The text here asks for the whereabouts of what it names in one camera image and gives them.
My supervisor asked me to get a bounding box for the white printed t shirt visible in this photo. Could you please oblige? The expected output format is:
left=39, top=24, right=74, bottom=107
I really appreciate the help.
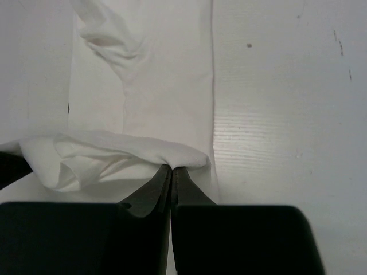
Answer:
left=20, top=1, right=218, bottom=201

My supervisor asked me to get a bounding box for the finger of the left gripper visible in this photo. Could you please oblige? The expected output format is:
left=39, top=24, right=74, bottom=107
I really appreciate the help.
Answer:
left=0, top=152, right=33, bottom=190

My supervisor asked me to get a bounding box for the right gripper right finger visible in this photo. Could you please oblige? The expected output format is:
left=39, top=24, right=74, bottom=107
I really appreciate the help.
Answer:
left=171, top=167, right=215, bottom=205

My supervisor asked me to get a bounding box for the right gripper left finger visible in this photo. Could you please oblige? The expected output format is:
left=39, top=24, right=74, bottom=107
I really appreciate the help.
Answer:
left=118, top=165, right=172, bottom=218

